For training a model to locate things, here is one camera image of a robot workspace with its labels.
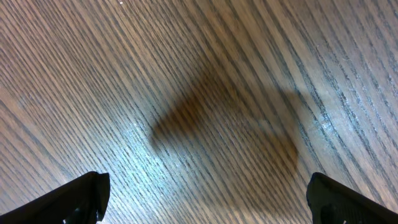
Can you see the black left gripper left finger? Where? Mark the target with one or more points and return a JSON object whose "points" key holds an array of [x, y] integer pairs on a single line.
{"points": [[83, 200]]}

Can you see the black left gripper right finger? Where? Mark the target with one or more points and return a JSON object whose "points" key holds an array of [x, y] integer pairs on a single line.
{"points": [[332, 202]]}

